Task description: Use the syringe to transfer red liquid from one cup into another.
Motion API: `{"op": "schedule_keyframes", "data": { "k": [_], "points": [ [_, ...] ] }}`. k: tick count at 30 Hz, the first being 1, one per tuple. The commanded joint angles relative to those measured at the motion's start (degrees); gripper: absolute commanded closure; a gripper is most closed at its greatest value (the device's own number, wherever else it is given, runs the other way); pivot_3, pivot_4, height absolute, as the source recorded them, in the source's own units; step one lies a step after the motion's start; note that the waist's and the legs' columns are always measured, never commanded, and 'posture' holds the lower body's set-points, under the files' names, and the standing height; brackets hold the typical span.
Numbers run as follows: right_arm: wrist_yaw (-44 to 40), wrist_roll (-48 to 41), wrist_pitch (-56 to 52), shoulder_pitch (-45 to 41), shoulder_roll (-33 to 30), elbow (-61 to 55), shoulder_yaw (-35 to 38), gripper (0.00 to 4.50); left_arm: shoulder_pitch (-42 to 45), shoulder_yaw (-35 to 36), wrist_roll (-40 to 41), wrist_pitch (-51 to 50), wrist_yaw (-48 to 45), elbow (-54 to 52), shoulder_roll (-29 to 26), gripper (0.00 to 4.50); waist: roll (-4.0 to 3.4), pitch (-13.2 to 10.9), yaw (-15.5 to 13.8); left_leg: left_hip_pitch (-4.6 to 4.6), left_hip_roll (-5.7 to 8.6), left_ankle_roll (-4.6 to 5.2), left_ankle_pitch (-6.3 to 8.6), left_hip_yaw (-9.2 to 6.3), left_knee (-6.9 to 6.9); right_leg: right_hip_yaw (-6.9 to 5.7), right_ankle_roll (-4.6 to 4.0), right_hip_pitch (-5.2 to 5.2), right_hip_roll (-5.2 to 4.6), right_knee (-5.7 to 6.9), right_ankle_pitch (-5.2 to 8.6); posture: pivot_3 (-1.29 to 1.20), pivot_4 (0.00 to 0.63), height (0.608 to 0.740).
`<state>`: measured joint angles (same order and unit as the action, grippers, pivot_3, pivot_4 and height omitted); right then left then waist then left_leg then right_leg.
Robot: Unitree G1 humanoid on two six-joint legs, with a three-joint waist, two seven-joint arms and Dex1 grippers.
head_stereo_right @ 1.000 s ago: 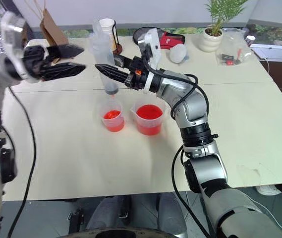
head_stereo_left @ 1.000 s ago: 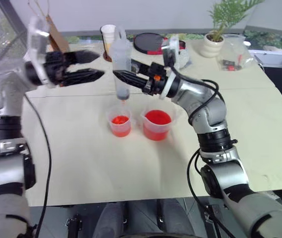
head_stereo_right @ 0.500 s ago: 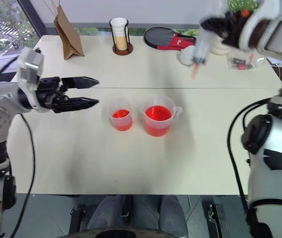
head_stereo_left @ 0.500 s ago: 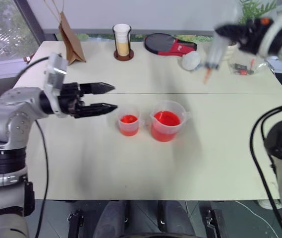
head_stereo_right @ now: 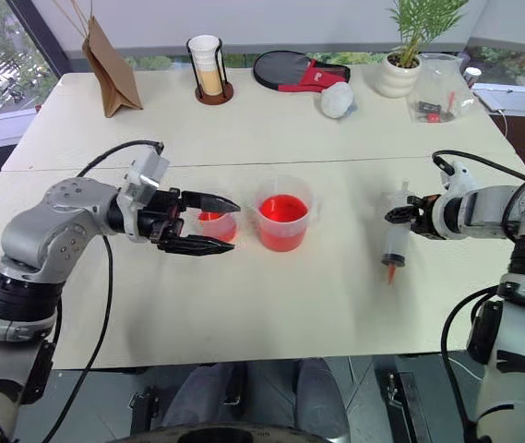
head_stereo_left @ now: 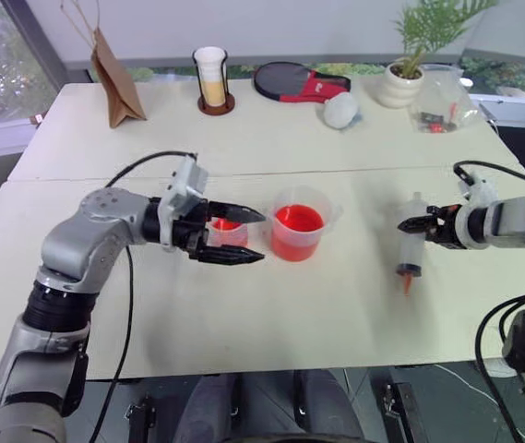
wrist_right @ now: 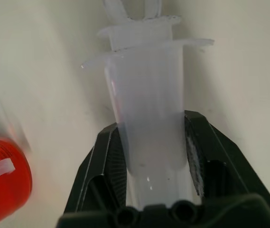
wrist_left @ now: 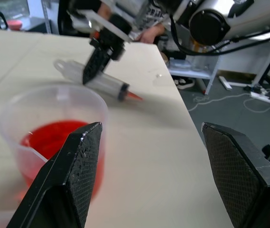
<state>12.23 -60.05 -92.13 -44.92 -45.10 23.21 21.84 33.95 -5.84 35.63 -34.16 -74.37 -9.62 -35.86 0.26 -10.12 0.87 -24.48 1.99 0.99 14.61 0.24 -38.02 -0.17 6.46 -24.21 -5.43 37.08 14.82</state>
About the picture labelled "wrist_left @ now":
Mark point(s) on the white flat bar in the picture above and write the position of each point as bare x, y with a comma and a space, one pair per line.
225, 82

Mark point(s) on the silver robot body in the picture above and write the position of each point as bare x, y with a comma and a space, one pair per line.
234, 16

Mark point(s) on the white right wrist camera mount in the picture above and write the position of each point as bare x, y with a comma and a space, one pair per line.
94, 20

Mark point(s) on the red round object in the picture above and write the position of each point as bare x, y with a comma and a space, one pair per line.
15, 24

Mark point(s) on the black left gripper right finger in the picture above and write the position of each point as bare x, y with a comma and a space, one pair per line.
239, 180

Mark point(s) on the bystander bare hand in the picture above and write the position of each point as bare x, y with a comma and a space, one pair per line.
152, 34

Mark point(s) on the black and white sneaker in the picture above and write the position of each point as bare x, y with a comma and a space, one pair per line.
185, 82

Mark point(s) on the bystander printed shirt torso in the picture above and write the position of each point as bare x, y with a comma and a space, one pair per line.
157, 12

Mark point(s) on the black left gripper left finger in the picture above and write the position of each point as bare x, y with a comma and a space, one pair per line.
77, 180

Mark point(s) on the clear plastic cup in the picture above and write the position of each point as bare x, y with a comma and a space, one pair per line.
11, 118

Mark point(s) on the white power strip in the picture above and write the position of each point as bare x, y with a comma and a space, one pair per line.
261, 97

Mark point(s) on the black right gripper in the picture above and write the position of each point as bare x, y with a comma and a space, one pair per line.
112, 31

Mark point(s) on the white metal shelf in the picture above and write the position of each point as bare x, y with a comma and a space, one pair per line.
211, 69

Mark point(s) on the clear syringe with red tip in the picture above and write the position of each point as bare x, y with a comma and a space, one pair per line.
106, 83

